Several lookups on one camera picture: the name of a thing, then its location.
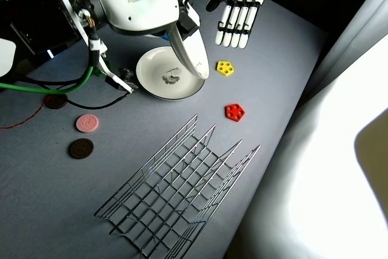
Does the green cable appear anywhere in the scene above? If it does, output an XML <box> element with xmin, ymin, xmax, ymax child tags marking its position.
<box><xmin>0</xmin><ymin>64</ymin><xmax>95</xmax><ymax>95</ymax></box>

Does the black cable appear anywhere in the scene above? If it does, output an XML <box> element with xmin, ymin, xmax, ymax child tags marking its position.
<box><xmin>65</xmin><ymin>91</ymin><xmax>133</xmax><ymax>110</ymax></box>

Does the white plate with one leaf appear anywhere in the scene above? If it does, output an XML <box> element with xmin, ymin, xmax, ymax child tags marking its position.
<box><xmin>135</xmin><ymin>45</ymin><xmax>204</xmax><ymax>101</ymax></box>

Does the yellow pentagon block with holes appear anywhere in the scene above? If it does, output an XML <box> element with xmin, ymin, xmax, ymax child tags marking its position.
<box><xmin>215</xmin><ymin>60</ymin><xmax>235</xmax><ymax>77</ymax></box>

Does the white backdrop curtain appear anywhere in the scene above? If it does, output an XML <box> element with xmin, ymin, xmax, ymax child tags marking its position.
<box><xmin>226</xmin><ymin>0</ymin><xmax>388</xmax><ymax>259</ymax></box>

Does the brown round cookie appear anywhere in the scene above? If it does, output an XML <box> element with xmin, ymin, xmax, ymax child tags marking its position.
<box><xmin>44</xmin><ymin>93</ymin><xmax>69</xmax><ymax>110</ymax></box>
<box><xmin>68</xmin><ymin>138</ymin><xmax>95</xmax><ymax>160</ymax></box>

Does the grey table cloth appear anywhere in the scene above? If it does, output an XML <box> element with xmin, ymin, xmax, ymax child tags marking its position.
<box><xmin>0</xmin><ymin>0</ymin><xmax>330</xmax><ymax>259</ymax></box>

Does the red pentagon block with holes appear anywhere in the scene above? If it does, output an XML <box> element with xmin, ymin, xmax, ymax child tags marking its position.
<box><xmin>224</xmin><ymin>103</ymin><xmax>246</xmax><ymax>123</ymax></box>

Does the white plate with two leaves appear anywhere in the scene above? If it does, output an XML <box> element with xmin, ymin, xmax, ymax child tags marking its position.
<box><xmin>168</xmin><ymin>24</ymin><xmax>210</xmax><ymax>80</ymax></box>

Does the wire dish rack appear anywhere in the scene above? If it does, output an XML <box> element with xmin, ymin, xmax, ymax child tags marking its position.
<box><xmin>94</xmin><ymin>114</ymin><xmax>261</xmax><ymax>259</ymax></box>

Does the pink round cookie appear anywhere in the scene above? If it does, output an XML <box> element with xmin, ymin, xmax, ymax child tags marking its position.
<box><xmin>75</xmin><ymin>113</ymin><xmax>99</xmax><ymax>133</ymax></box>

